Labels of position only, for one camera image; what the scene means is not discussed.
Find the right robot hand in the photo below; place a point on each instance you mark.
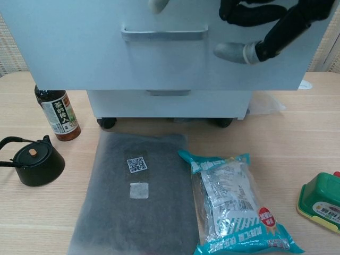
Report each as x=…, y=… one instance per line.
x=287, y=29

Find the white drawer cabinet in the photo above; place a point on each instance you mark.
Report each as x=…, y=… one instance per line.
x=79, y=53

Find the black caster wheel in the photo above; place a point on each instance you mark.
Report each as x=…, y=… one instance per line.
x=106, y=122
x=223, y=122

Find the short white cabinet drawer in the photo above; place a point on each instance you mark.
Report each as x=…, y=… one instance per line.
x=119, y=103

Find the white round grommet cover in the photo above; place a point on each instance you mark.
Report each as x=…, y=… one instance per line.
x=306, y=85

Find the green plastic box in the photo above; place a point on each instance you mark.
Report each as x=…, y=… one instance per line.
x=321, y=196

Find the teal snack packet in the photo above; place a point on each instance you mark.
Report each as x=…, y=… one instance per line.
x=228, y=199

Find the dark tea bottle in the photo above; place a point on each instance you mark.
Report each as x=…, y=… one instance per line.
x=62, y=117

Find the dark cloth in frosted bag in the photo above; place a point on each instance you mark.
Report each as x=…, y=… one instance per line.
x=119, y=207

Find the black teapot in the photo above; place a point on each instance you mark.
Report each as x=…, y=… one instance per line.
x=40, y=167

